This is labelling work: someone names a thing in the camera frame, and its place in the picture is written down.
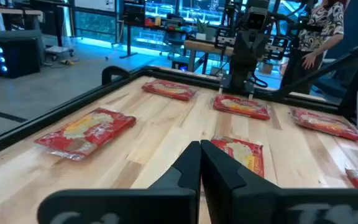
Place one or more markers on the black table frame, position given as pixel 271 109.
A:
pixel 42 119

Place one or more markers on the black frame strut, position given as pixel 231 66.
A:
pixel 322 68

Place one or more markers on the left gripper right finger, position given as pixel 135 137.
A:
pixel 228 193

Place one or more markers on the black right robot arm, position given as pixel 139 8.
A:
pixel 242 71

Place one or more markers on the computer tower with blue lights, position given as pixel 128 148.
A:
pixel 20 59

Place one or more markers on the long wooden desk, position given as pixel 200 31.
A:
pixel 11 12

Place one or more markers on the person's hand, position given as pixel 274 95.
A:
pixel 309 60

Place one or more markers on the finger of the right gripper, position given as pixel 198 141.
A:
pixel 258 45
pixel 241 46

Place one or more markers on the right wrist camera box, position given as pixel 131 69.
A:
pixel 256 20

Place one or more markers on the person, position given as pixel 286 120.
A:
pixel 319 31

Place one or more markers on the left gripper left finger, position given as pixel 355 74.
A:
pixel 172 186

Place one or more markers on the cardboard box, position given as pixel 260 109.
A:
pixel 267 68

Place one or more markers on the potted green plant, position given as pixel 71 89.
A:
pixel 201 29

